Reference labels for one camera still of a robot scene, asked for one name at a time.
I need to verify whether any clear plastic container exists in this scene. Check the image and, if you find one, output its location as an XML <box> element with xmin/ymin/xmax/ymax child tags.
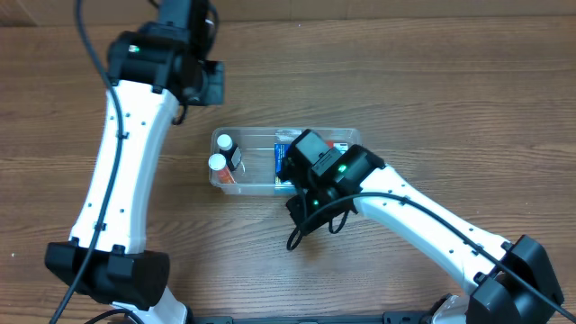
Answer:
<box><xmin>209</xmin><ymin>127</ymin><xmax>363</xmax><ymax>197</ymax></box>

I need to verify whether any blue medicine box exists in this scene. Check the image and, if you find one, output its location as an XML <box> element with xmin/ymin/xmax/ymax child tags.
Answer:
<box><xmin>274</xmin><ymin>143</ymin><xmax>293</xmax><ymax>185</ymax></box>

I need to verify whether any dark bottle white cap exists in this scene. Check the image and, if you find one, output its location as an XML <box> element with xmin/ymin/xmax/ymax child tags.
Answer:
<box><xmin>217</xmin><ymin>134</ymin><xmax>242</xmax><ymax>171</ymax></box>

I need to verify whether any red medicine box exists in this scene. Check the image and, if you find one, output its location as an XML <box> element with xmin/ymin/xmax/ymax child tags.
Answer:
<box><xmin>327</xmin><ymin>141</ymin><xmax>349</xmax><ymax>153</ymax></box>

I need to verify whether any orange Redoxon tube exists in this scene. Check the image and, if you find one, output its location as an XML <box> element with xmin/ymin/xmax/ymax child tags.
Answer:
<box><xmin>208</xmin><ymin>153</ymin><xmax>235</xmax><ymax>185</ymax></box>

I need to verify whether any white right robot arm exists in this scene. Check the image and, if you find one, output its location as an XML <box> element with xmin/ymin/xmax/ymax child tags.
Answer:
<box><xmin>276</xmin><ymin>130</ymin><xmax>575</xmax><ymax>324</ymax></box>

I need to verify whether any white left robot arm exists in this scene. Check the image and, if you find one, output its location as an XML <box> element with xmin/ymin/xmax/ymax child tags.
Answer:
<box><xmin>45</xmin><ymin>0</ymin><xmax>224</xmax><ymax>323</ymax></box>

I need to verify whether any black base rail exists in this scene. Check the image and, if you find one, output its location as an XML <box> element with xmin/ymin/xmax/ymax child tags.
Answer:
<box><xmin>193</xmin><ymin>310</ymin><xmax>432</xmax><ymax>324</ymax></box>

